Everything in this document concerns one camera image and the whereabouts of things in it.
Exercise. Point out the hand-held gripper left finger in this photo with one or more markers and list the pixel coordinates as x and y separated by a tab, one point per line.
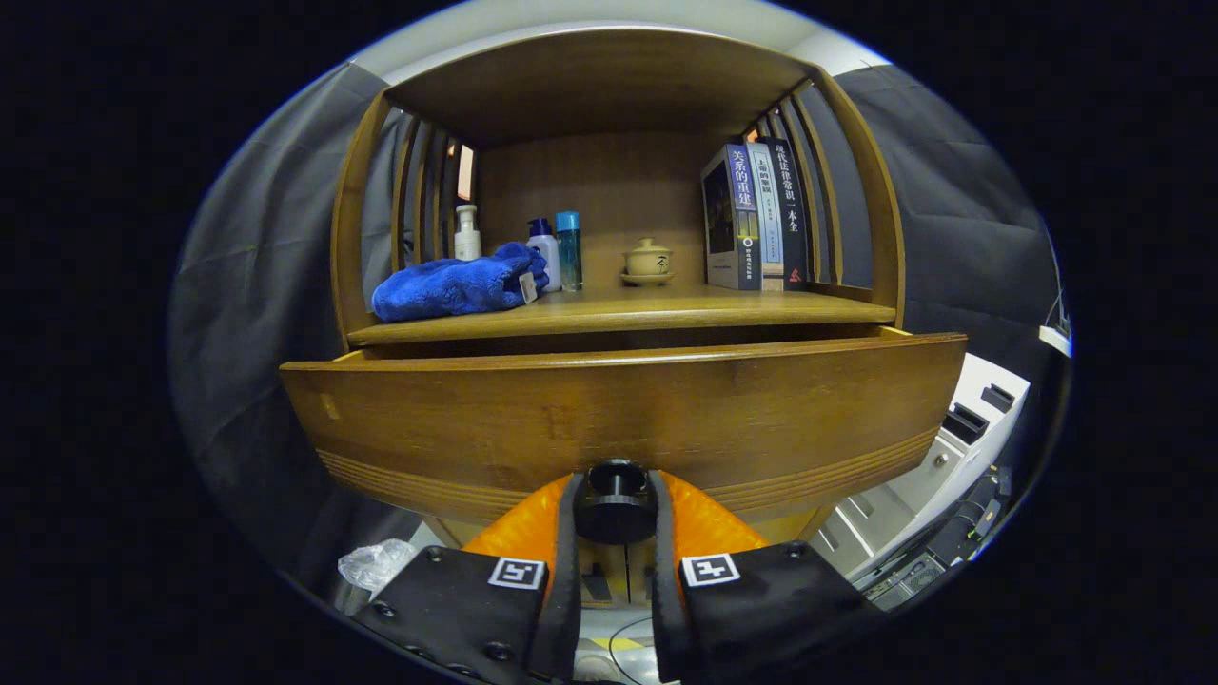
569	590

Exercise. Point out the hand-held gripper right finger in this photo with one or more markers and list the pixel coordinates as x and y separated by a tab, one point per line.
663	590

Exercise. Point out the wooden drawer with black knob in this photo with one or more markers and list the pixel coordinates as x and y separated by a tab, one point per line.
618	409

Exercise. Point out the wooden cabinet door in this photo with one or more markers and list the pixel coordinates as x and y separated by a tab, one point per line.
599	561
639	561

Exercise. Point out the wooden countertop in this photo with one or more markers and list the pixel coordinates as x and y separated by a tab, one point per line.
647	309

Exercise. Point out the white drawer unit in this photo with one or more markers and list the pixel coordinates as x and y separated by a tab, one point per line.
952	447

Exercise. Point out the wooden cabinet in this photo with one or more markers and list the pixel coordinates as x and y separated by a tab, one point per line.
609	86

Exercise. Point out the clear plastic bag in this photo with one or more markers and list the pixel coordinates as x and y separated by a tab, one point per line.
376	563

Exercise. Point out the black electronic device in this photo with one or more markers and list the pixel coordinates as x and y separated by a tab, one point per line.
913	576

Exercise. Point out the blue towel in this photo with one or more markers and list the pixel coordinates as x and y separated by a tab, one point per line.
447	285

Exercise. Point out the beige lidded teacup with saucer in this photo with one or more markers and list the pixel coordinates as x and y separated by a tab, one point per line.
647	262

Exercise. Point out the white bottle with blue cap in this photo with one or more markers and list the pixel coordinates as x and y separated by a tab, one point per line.
547	257

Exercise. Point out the teal bottle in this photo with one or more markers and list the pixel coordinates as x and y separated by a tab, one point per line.
569	252

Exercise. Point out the white pump bottle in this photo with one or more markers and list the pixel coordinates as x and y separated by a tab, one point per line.
467	243

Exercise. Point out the book with blue spine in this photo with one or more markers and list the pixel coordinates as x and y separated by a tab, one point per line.
742	219

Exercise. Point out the book with pale spine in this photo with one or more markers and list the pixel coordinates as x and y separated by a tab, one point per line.
769	219

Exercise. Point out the book with black spine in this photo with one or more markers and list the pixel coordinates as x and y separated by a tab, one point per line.
792	209

